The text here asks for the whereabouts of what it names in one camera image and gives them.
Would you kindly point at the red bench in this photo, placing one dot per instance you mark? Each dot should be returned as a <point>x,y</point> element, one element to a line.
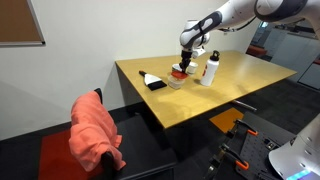
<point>256,50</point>

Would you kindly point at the black table leg panel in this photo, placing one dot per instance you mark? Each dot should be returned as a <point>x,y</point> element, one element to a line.
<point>133,90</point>

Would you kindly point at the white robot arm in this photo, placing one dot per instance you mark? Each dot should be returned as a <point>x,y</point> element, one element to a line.
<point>240,11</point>

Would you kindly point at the metal table foot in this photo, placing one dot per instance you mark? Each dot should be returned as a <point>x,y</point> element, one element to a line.
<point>245,105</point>

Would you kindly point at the white bottle with black cap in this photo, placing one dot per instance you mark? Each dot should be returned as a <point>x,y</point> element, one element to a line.
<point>209,71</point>

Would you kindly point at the cork notice board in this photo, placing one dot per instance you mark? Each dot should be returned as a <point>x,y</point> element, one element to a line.
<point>16,20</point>

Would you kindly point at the pink towel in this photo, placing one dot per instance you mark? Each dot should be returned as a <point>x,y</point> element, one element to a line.
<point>93,130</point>

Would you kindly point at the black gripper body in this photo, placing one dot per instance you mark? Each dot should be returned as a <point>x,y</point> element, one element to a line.
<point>186,56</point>

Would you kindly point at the black perforated mounting board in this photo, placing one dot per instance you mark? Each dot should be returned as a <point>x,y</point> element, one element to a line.
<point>256,150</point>

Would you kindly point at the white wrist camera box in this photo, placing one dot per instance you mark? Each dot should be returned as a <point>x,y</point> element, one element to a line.
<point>199,52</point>

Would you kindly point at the orange plastic lid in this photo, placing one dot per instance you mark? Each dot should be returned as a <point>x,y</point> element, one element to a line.
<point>176,75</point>

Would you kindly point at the small white cup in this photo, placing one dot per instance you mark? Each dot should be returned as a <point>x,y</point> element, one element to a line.
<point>193,69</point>

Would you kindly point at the black chair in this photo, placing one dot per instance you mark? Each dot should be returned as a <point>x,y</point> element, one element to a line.
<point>143,146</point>

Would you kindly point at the grey office partition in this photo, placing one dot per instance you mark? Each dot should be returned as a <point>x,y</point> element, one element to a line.
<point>293,50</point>

